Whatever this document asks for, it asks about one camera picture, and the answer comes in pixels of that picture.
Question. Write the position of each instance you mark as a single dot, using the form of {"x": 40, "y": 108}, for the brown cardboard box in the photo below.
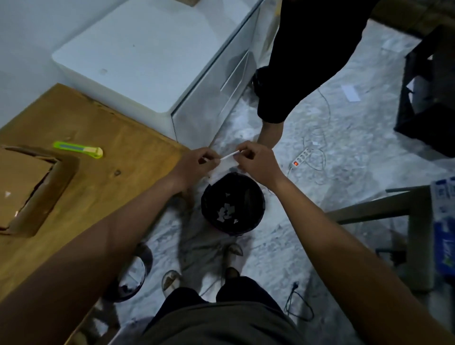
{"x": 28, "y": 188}

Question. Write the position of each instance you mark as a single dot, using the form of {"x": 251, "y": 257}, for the person's shoe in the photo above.
{"x": 171, "y": 280}
{"x": 233, "y": 257}

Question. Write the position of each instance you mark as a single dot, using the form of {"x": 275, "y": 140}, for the green utility knife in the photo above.
{"x": 78, "y": 148}

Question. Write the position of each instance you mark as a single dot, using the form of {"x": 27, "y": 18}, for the person's right forearm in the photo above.
{"x": 348, "y": 263}

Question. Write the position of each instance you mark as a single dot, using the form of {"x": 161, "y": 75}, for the white paper strip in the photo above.
{"x": 229, "y": 155}

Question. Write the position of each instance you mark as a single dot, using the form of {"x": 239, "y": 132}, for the person's black shorts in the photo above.
{"x": 199, "y": 302}

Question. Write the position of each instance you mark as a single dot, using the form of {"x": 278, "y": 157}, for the black round trash bin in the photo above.
{"x": 233, "y": 202}

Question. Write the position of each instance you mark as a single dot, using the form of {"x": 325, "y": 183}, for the person's left thumb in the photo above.
{"x": 212, "y": 164}

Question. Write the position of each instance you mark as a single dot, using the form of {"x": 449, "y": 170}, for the person's grey shirt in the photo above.
{"x": 220, "y": 328}

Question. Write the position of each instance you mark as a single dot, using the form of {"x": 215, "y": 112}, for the black stool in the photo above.
{"x": 430, "y": 92}

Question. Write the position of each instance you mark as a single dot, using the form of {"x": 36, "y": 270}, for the person's left hand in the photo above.
{"x": 192, "y": 167}

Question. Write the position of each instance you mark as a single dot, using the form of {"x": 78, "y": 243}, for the white paper sheet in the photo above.
{"x": 351, "y": 93}

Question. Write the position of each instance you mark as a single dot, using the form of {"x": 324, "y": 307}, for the person's right thumb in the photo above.
{"x": 243, "y": 160}

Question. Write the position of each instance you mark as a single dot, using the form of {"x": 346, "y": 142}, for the person's right hand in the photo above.
{"x": 261, "y": 163}

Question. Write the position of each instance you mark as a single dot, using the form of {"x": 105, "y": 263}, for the person's left forearm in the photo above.
{"x": 89, "y": 256}

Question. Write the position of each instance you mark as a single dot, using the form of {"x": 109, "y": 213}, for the white paper scraps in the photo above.
{"x": 225, "y": 211}

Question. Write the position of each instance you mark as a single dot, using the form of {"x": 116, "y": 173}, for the person's left shoe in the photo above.
{"x": 171, "y": 280}

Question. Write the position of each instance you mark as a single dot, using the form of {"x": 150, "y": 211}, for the black round container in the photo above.
{"x": 129, "y": 277}

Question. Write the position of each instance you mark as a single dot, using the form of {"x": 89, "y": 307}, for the blue and white packets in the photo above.
{"x": 444, "y": 227}

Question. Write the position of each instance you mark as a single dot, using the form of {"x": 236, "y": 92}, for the person's right shoe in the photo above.
{"x": 233, "y": 257}

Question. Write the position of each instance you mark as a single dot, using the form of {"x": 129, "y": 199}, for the white power strip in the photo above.
{"x": 302, "y": 157}

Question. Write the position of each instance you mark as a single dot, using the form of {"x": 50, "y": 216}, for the white cabinet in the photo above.
{"x": 153, "y": 57}

